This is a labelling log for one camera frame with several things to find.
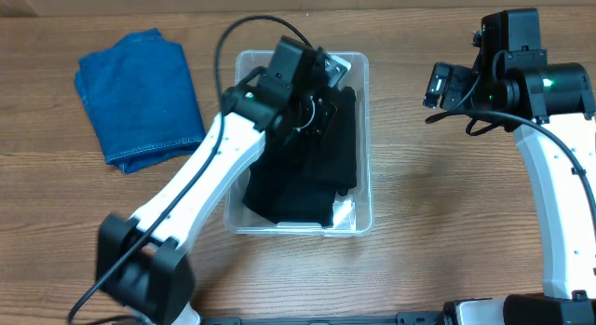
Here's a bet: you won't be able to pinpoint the black cloth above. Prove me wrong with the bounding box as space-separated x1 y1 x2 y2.
301 87 358 196
245 129 308 197
242 178 336 227

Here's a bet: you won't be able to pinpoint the clear plastic storage container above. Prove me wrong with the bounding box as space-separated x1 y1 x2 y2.
224 51 374 237

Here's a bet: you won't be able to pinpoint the blue denim jeans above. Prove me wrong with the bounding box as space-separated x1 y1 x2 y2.
74 29 206 174

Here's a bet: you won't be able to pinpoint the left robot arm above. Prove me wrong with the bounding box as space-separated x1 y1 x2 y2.
93 36 351 324

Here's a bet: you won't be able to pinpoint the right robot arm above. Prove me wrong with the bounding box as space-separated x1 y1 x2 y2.
423 8 595 324

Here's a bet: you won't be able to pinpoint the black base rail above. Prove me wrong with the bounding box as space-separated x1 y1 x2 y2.
201 311 445 325

